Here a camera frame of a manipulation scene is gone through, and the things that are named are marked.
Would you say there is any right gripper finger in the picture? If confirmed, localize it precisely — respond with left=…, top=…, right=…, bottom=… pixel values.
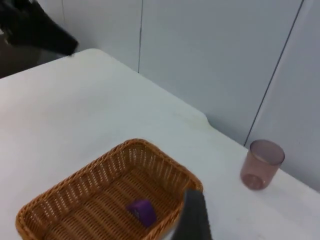
left=171, top=188, right=213, bottom=240

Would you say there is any purple triangular block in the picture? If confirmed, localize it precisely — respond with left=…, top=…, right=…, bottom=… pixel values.
left=125, top=199, right=158, bottom=228

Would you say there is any pale brown wicker basket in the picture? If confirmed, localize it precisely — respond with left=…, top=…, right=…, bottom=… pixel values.
left=15, top=138, right=204, bottom=240

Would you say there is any clear pinkish cup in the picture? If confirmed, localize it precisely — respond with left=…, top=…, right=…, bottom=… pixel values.
left=240, top=139, right=286, bottom=192

